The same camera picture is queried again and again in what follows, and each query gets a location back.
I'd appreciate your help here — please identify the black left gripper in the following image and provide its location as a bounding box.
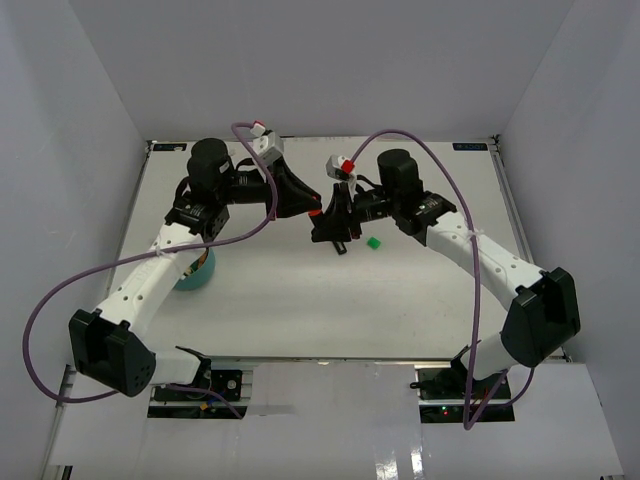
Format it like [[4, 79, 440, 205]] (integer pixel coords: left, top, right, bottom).
[[218, 157, 323, 223]]

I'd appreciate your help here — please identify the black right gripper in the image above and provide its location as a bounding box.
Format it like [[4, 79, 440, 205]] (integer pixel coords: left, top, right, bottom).
[[311, 181, 400, 243]]

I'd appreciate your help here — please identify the black highlighter orange cap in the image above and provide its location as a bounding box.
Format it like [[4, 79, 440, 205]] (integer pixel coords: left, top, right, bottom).
[[332, 242, 347, 255]]

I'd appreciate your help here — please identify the green translucent cap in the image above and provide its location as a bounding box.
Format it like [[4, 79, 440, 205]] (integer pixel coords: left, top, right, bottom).
[[367, 237, 381, 250]]

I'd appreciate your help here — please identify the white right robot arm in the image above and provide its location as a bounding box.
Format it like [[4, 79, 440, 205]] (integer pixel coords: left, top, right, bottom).
[[311, 149, 581, 399]]

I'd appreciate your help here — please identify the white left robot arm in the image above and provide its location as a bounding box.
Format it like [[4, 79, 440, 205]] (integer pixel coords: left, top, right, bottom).
[[69, 132, 321, 399]]

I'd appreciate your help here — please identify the teal round divided organizer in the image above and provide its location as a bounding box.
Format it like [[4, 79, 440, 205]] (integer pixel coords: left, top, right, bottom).
[[174, 249, 216, 291]]

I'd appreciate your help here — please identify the left black logo sticker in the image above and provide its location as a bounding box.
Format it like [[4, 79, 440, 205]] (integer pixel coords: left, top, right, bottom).
[[152, 143, 187, 152]]

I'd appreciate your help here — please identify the black logo sticker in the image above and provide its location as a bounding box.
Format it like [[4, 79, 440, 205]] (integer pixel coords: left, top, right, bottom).
[[452, 142, 488, 152], [152, 143, 187, 152]]

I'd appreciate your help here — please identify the right black logo sticker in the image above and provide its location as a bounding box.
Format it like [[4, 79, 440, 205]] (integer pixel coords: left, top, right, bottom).
[[452, 142, 488, 152]]

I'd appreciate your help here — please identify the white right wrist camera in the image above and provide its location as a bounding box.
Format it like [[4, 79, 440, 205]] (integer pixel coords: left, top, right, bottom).
[[325, 155, 357, 195]]

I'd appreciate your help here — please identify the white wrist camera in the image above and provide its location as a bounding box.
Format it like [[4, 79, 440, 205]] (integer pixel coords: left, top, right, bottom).
[[250, 121, 284, 166], [325, 155, 357, 195]]

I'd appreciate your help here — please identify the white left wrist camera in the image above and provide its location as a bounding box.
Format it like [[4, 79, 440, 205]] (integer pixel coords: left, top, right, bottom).
[[250, 121, 284, 166]]

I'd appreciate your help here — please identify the right aluminium table rail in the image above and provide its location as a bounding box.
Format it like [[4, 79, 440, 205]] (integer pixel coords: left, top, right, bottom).
[[489, 134, 569, 361]]

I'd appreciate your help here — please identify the aluminium table rail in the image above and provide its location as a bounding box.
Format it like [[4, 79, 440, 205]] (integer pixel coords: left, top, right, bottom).
[[489, 134, 569, 361], [39, 140, 154, 480]]

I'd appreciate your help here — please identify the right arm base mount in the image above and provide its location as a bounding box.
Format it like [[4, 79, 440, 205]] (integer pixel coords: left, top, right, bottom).
[[410, 364, 516, 425]]

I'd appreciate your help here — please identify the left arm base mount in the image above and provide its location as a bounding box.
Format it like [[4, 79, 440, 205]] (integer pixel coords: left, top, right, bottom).
[[147, 369, 253, 420]]

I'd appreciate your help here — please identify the left aluminium table rail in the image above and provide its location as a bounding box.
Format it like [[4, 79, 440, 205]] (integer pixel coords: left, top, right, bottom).
[[39, 140, 154, 480]]

